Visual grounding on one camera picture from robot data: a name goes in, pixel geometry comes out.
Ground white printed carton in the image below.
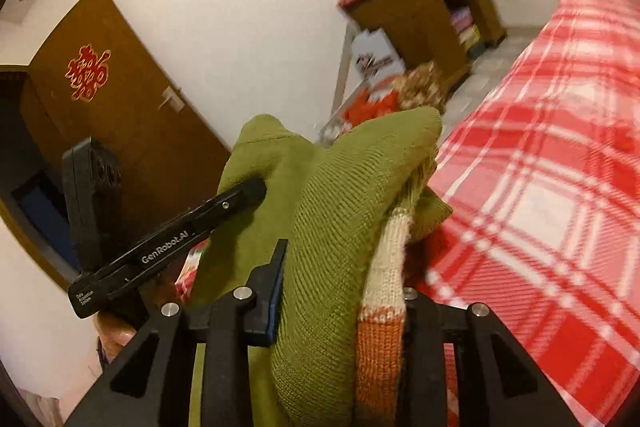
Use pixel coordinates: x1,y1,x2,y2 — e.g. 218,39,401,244
352,28,406,87

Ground person's left hand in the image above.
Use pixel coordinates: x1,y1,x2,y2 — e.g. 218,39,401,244
93,311,137,364

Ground green orange striped knit sweater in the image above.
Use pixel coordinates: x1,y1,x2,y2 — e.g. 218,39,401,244
192,107,451,426

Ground brown wooden door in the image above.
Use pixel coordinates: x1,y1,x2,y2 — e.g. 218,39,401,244
0,0,232,287

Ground red plaid bed sheet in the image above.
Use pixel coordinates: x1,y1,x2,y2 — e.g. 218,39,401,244
174,0,640,427

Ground dark wooden desk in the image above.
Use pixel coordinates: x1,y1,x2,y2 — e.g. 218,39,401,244
338,0,506,93

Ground black phone on mount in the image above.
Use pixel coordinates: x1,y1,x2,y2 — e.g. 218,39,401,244
62,138,124,273

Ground stacked boxes under desk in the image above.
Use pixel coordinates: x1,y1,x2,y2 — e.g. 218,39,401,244
450,6,483,52

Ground red plastic bag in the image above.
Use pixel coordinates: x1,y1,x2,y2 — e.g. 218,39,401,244
343,88,399,127

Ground red double happiness decal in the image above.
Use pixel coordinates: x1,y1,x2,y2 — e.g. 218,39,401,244
65,44,112,102

